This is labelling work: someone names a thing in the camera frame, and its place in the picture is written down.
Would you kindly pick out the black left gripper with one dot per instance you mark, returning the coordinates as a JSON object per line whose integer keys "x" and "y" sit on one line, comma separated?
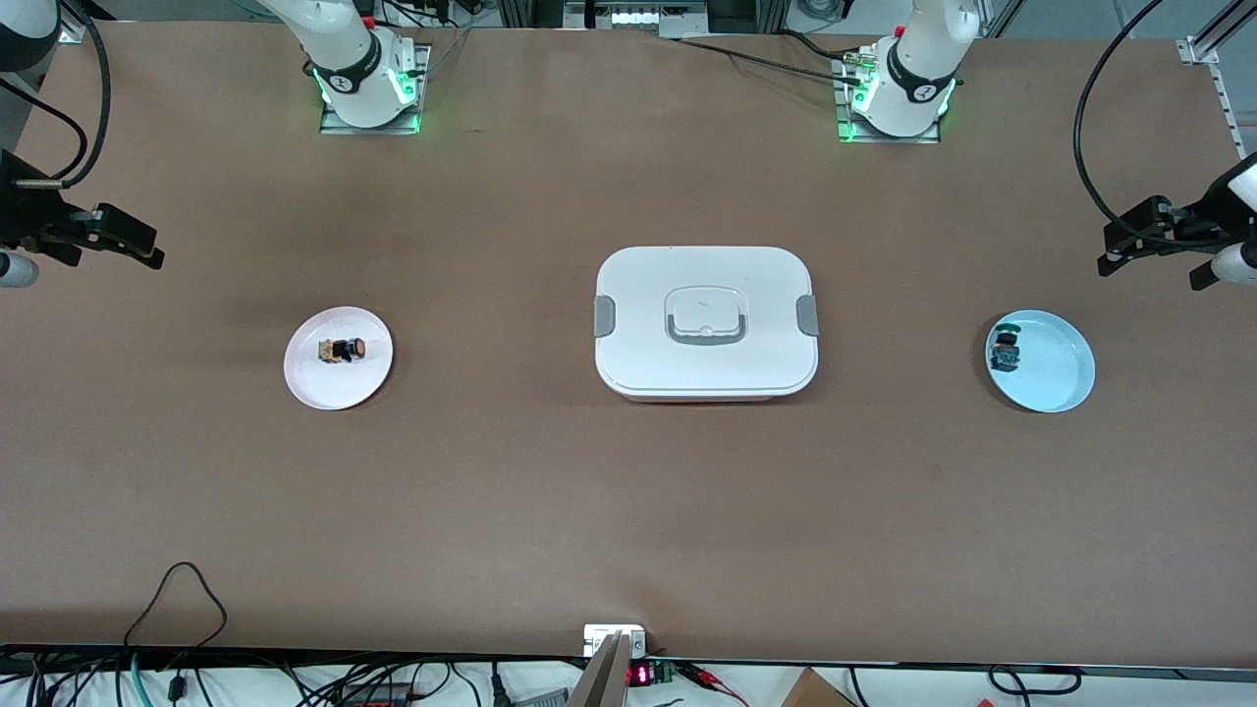
{"x": 1200, "y": 223}

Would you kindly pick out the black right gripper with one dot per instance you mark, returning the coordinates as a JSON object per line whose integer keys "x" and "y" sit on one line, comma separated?
{"x": 22, "y": 213}

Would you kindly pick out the orange push-button switch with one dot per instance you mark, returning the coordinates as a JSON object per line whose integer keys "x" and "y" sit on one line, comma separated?
{"x": 344, "y": 351}

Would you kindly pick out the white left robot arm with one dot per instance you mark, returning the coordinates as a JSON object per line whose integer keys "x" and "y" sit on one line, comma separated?
{"x": 913, "y": 88}

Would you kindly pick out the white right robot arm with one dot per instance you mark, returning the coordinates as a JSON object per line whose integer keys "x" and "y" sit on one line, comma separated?
{"x": 358, "y": 83}

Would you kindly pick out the white lunch box grey latches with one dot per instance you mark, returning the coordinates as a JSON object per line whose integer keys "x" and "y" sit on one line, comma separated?
{"x": 707, "y": 368}

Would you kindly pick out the brown cardboard box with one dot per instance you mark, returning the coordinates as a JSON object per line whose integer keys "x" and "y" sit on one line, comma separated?
{"x": 815, "y": 692}

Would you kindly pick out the white socket box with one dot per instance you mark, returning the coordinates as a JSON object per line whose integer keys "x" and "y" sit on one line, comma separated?
{"x": 597, "y": 638}

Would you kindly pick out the light blue round plate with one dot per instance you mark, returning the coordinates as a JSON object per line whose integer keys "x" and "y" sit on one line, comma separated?
{"x": 1056, "y": 368}

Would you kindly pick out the pink round plate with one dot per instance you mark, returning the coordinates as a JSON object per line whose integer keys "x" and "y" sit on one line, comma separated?
{"x": 324, "y": 383}

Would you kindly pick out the white desk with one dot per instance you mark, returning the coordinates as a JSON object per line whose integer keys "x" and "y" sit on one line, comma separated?
{"x": 923, "y": 692}

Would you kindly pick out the red black clip leads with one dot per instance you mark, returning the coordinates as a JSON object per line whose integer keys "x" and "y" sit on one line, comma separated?
{"x": 702, "y": 676}

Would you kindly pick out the red LED display module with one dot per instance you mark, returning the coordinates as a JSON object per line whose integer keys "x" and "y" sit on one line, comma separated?
{"x": 640, "y": 675}

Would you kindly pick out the perforated aluminium rail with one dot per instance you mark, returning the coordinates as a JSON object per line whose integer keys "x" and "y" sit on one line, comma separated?
{"x": 1228, "y": 103}

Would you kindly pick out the aluminium frame corner post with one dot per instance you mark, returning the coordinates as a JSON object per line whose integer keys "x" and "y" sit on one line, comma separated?
{"x": 1198, "y": 51}

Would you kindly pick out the small aluminium corner bracket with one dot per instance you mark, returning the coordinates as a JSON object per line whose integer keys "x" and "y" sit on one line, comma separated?
{"x": 71, "y": 35}

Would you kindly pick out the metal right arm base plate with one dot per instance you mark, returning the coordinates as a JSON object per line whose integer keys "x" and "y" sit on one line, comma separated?
{"x": 332, "y": 124}

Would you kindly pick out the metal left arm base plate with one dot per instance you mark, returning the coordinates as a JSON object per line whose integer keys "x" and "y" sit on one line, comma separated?
{"x": 928, "y": 139}

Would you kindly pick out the lit metal frame device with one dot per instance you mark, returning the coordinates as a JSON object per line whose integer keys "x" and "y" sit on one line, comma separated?
{"x": 633, "y": 17}

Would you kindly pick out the grey aluminium stand post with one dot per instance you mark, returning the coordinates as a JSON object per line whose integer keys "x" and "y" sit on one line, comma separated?
{"x": 604, "y": 682}

